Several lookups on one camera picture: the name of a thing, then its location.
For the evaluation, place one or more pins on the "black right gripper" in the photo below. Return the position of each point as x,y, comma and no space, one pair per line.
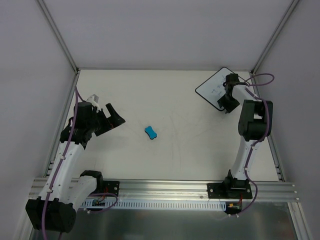
228,103

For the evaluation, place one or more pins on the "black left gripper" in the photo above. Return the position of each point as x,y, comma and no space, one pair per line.
104,122

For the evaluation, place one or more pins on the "small black-framed whiteboard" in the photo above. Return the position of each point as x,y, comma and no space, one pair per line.
212,89

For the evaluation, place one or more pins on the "blue whiteboard eraser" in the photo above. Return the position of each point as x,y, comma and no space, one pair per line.
150,132

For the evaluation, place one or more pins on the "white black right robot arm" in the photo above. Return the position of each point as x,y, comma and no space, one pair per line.
254,125

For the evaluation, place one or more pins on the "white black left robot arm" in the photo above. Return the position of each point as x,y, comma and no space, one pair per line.
56,206

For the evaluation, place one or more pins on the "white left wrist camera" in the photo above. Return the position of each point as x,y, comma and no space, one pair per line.
94,100

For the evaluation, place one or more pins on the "left table edge rail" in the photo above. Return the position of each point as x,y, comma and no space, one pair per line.
67,100

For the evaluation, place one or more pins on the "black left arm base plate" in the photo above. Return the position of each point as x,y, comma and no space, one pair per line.
109,186

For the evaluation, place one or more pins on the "front aluminium mounting rail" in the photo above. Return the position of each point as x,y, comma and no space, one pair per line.
189,190

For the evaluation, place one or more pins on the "white slotted cable duct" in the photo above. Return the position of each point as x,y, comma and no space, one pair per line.
139,204

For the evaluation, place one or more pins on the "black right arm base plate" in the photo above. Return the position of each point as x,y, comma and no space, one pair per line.
222,191

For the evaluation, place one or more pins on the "right aluminium corner post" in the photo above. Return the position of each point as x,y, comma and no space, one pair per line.
275,34

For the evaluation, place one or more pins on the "aluminium corner post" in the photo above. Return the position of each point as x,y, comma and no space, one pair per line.
57,34
275,34

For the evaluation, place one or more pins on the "left aluminium corner post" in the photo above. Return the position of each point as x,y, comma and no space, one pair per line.
57,34

